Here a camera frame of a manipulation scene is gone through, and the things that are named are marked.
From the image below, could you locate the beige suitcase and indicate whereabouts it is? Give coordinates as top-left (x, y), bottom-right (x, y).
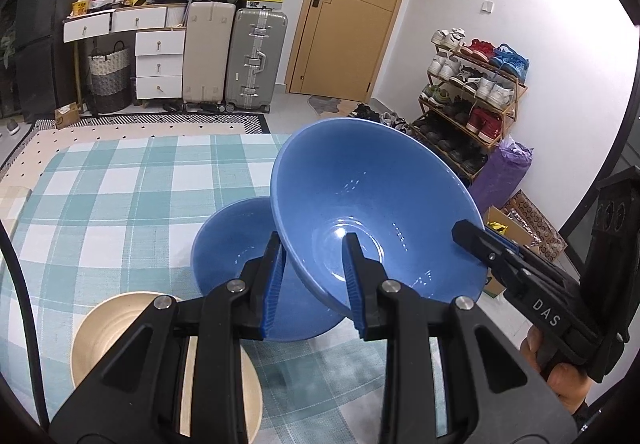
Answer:
top-left (181, 0), bottom-right (236, 106)

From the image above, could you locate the blue bowl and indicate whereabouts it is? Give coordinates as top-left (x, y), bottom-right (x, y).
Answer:
top-left (270, 118), bottom-right (493, 322)
top-left (191, 197), bottom-right (346, 342)

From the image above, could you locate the black refrigerator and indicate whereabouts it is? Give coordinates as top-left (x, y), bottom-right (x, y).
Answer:
top-left (12, 0), bottom-right (101, 122)

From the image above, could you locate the brown patterned box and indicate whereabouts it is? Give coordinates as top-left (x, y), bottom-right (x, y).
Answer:
top-left (502, 189), bottom-right (568, 265)

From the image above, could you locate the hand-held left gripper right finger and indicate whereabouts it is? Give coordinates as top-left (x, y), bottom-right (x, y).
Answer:
top-left (342, 233), bottom-right (578, 444)

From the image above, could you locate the woven laundry basket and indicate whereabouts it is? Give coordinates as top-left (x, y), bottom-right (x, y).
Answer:
top-left (88, 40), bottom-right (132, 114)

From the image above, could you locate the wooden door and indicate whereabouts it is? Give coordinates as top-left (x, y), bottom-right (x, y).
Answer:
top-left (286, 0), bottom-right (423, 101)

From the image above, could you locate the teal checked tablecloth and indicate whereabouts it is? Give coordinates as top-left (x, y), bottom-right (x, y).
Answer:
top-left (0, 133), bottom-right (451, 444)

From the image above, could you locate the cream plate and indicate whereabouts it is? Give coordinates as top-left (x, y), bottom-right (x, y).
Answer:
top-left (70, 291), bottom-right (263, 444)

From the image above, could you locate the purple bag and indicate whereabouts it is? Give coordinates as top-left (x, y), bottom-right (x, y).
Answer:
top-left (470, 137), bottom-right (535, 215)

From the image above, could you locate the grey rag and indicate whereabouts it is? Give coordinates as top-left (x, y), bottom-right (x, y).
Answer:
top-left (307, 95), bottom-right (343, 117)

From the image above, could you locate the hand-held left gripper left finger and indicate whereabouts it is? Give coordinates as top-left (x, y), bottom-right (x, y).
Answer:
top-left (49, 231), bottom-right (286, 444)

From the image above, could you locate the dark glass cabinet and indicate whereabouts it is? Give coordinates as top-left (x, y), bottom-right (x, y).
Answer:
top-left (0, 0), bottom-right (26, 120)

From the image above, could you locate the person's right hand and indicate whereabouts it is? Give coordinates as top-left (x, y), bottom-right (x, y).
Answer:
top-left (520, 327), bottom-right (593, 412)

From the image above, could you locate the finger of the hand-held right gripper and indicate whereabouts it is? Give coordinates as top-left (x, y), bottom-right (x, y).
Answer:
top-left (452, 220), bottom-right (521, 285)
top-left (485, 223), bottom-right (556, 275)

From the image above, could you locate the wooden shoe rack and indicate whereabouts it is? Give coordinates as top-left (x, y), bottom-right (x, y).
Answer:
top-left (411, 44), bottom-right (528, 182)

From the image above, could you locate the dark shoes pile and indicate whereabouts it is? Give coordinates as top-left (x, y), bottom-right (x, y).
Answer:
top-left (347, 103), bottom-right (416, 132)

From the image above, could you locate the open cardboard box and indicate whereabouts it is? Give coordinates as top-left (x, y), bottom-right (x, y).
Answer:
top-left (480, 207), bottom-right (531, 300)

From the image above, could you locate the beige checked tablecloth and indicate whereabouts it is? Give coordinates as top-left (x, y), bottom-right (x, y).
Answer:
top-left (0, 184), bottom-right (33, 225)

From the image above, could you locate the silver suitcase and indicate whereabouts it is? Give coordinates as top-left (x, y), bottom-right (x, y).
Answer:
top-left (224, 8), bottom-right (289, 111)

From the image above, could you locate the white drawer desk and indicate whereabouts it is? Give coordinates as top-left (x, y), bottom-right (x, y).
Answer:
top-left (62, 4), bottom-right (188, 102)

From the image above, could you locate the shoe rack with shoes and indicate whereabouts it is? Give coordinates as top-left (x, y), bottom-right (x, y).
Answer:
top-left (412, 28), bottom-right (530, 177)

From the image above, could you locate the black cable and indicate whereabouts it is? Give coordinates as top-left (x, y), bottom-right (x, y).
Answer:
top-left (0, 219), bottom-right (51, 425)

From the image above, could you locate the small cardboard box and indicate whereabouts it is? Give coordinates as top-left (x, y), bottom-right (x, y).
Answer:
top-left (54, 103), bottom-right (82, 130)

